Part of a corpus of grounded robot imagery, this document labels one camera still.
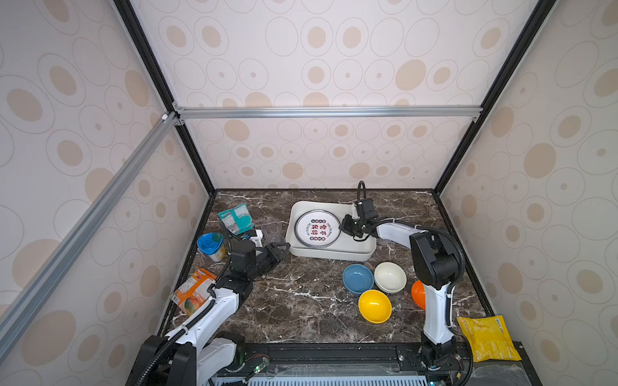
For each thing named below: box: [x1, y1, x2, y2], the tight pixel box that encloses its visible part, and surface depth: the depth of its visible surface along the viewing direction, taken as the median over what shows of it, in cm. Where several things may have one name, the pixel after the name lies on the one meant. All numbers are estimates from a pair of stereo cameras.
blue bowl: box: [341, 262, 375, 295], surface depth 91 cm
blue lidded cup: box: [196, 231, 227, 263], surface depth 91 cm
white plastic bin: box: [285, 201, 377, 262], surface depth 102 cm
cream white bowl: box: [373, 261, 408, 295], surface depth 89 cm
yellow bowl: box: [358, 289, 393, 325], surface depth 83 cm
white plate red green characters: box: [293, 209, 342, 248], surface depth 105 cm
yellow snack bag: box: [456, 315, 523, 363], surface depth 77 cm
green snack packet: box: [218, 202, 256, 236], surface depth 108 cm
